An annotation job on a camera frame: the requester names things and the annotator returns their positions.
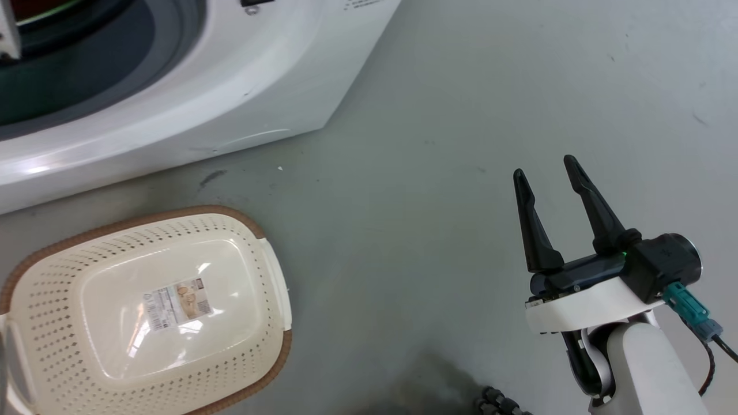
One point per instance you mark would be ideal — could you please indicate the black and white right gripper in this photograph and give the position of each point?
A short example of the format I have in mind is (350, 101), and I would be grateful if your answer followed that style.
(611, 288)

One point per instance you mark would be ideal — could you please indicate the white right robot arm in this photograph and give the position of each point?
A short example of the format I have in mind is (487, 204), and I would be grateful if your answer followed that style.
(640, 369)

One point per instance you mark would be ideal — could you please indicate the white front-load washing machine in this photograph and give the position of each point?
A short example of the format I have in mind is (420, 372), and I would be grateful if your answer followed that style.
(242, 86)

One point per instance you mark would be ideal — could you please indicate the cream perforated laundry basket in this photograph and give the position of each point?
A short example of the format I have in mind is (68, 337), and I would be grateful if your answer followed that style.
(115, 357)

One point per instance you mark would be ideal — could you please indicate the printed paper label sticker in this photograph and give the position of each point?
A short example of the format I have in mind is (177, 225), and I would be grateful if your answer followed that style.
(177, 303)

